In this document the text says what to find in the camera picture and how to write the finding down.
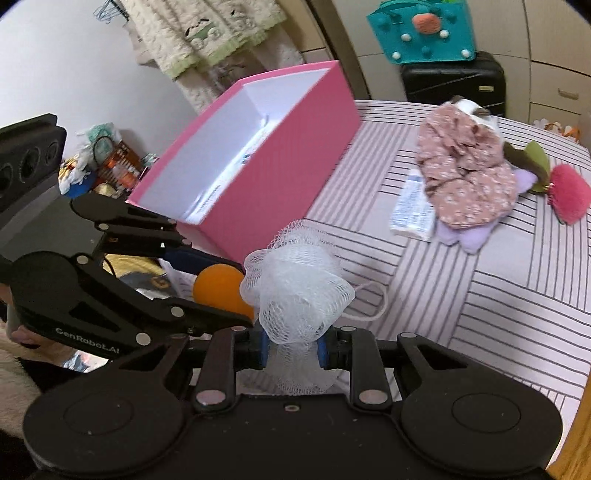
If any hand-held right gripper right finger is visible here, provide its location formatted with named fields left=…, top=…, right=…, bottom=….
left=316, top=325, right=482, bottom=411

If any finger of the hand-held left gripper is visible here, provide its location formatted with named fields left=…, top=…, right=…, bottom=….
left=71, top=195, right=245, bottom=279
left=76, top=253, right=256, bottom=344

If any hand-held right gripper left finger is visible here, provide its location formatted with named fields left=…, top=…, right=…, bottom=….
left=110, top=325, right=269, bottom=414

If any orange soft ball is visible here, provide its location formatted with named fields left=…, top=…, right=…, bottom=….
left=192, top=264, right=256, bottom=321

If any white mesh bath sponge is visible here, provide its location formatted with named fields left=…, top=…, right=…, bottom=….
left=240, top=220, right=389, bottom=396

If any pink cardboard box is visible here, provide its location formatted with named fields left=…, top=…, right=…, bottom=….
left=126, top=60, right=362, bottom=271

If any white tissue packet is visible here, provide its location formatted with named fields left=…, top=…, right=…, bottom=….
left=389, top=167, right=437, bottom=241

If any purple plush toy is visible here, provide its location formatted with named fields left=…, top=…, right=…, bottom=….
left=436, top=168, right=539, bottom=254

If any green soft ball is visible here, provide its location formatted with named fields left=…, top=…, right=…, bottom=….
left=526, top=140, right=553, bottom=193

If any pink fuzzy plush toy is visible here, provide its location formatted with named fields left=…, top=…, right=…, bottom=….
left=547, top=164, right=591, bottom=226

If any person's left hand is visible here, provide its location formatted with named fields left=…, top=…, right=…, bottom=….
left=0, top=318, right=47, bottom=349

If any yellow bag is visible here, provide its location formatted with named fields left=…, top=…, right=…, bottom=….
left=104, top=253, right=195, bottom=302

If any orange snack package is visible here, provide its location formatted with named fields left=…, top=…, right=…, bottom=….
left=95, top=141, right=151, bottom=197

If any striped bed sheet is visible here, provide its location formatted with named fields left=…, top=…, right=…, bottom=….
left=240, top=99, right=591, bottom=403

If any beige fleece garment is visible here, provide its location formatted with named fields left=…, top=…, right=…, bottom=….
left=178, top=34, right=305, bottom=114

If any cream fleece garment green trim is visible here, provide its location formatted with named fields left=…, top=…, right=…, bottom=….
left=122, top=0, right=288, bottom=80

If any blue clothes hanger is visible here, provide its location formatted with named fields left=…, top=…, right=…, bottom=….
left=95, top=0, right=129, bottom=24

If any white brown plush toy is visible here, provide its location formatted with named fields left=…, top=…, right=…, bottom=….
left=450, top=95, right=532, bottom=172

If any black suitcase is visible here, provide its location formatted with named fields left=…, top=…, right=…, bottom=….
left=399, top=52, right=506, bottom=118

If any teal felt handbag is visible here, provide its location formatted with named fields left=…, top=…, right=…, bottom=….
left=366, top=0, right=476, bottom=64

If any beige wardrobe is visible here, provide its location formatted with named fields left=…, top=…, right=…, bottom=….
left=471, top=0, right=591, bottom=132

